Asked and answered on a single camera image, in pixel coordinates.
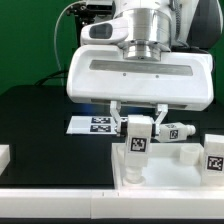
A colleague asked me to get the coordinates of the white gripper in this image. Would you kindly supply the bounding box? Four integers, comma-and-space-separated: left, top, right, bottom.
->
67, 45, 214, 137

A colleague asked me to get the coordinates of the white square tabletop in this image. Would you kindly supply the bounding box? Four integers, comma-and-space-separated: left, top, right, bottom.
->
111, 142, 224, 190

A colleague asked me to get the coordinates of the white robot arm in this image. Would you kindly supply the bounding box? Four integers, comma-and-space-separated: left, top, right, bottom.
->
67, 0, 223, 130

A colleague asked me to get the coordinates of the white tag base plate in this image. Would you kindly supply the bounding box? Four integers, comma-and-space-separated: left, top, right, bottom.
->
66, 116, 116, 135

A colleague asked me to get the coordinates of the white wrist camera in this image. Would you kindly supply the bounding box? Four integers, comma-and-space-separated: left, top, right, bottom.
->
80, 18, 129, 45

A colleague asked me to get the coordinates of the black cables bundle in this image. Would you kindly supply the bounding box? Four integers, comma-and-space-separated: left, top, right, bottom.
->
34, 69, 69, 87

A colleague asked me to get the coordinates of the white obstacle fence rail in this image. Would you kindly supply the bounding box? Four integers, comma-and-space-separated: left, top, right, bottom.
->
0, 144, 224, 220

